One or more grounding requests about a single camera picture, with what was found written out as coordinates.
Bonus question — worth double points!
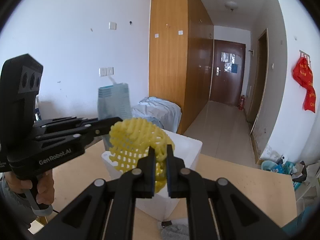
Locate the blue face mask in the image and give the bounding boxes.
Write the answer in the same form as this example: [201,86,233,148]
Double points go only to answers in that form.
[96,76,133,149]

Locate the yellow foam fruit net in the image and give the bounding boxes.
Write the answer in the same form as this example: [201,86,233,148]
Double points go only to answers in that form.
[109,118,175,193]

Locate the grey sock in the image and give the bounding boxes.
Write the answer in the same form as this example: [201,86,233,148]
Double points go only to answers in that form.
[161,224,190,240]

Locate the left hand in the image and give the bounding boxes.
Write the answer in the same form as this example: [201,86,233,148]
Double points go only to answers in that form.
[4,170,55,205]

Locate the white styrofoam box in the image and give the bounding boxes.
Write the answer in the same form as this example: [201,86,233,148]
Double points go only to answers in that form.
[101,131,202,221]

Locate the light blue covered bundle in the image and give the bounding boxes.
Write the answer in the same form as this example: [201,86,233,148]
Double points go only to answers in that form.
[132,96,182,133]

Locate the red fire extinguisher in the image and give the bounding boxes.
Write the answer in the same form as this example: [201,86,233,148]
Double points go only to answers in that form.
[238,95,246,111]

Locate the dark brown entrance door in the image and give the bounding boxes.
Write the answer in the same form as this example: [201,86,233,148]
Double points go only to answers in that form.
[210,40,246,107]

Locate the wooden wardrobe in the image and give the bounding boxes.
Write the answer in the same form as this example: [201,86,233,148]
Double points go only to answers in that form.
[149,0,214,134]

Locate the red hanging bags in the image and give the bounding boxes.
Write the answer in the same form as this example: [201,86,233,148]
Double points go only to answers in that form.
[292,57,316,113]

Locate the ceiling lamp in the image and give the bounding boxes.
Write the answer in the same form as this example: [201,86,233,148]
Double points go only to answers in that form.
[225,1,238,11]

